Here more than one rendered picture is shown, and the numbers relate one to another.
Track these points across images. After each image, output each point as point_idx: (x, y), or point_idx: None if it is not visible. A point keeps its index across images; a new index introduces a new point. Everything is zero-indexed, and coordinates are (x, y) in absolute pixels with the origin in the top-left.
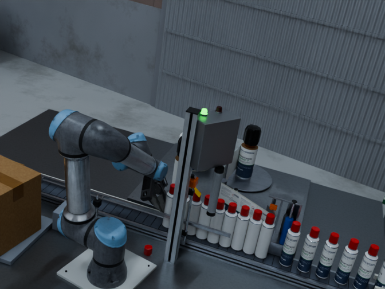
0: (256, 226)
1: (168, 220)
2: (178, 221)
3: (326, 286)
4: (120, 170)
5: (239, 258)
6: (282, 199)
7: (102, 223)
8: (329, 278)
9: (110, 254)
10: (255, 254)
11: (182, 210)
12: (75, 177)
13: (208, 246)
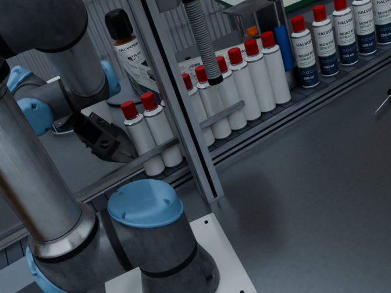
0: (263, 60)
1: (155, 160)
2: (194, 121)
3: (370, 64)
4: (45, 130)
5: (272, 120)
6: (259, 7)
7: (123, 203)
8: (359, 59)
9: (182, 234)
10: (278, 102)
11: (189, 98)
12: (20, 146)
13: (230, 142)
